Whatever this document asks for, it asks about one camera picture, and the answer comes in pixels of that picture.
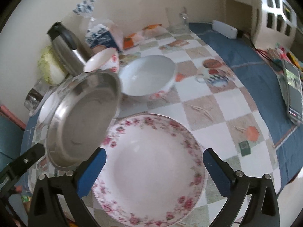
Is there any stainless steel round plate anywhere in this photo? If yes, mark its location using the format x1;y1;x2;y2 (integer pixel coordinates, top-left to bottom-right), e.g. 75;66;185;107
45;70;122;171

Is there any floral rimmed round plate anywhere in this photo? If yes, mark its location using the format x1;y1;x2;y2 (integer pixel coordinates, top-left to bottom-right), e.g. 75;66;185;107
92;113;207;226

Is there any glass jar on saucer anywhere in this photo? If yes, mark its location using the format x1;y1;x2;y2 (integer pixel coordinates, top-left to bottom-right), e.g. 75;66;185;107
24;78;50;117

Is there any napa cabbage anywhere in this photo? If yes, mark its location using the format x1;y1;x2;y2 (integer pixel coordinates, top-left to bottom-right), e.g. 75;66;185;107
37;45;68;86

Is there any checkered tablecloth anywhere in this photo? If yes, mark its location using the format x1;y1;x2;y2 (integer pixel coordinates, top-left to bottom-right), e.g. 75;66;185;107
20;22;300;227

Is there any stainless steel thermos jug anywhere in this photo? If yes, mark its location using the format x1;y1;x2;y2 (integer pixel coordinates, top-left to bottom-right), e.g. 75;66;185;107
47;22;90;76

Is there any smartphone in grey case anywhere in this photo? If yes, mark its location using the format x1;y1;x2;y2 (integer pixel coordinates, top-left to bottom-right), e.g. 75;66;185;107
278;60;302;124

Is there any strawberry pattern bowl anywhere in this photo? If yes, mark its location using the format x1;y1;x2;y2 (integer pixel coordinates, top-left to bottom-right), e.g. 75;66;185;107
83;48;120;73

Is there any toast bread bag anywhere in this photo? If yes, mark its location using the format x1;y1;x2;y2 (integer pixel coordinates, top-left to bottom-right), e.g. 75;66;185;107
73;0;124;52

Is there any white bowl red emblem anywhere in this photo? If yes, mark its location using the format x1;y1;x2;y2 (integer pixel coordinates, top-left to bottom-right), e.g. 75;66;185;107
118;55;177;102

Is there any white power adapter box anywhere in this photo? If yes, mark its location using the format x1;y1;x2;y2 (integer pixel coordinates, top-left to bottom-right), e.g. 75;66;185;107
212;20;238;39

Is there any orange snack packet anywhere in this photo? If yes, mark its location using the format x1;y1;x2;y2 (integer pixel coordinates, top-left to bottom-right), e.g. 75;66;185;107
124;24;168;50

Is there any white shelf cabinet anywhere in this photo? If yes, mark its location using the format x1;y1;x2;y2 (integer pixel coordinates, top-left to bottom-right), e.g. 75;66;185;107
223;0;297;49

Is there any clear glass mug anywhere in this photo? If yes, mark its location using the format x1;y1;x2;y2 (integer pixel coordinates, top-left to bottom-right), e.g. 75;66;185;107
165;7;190;34

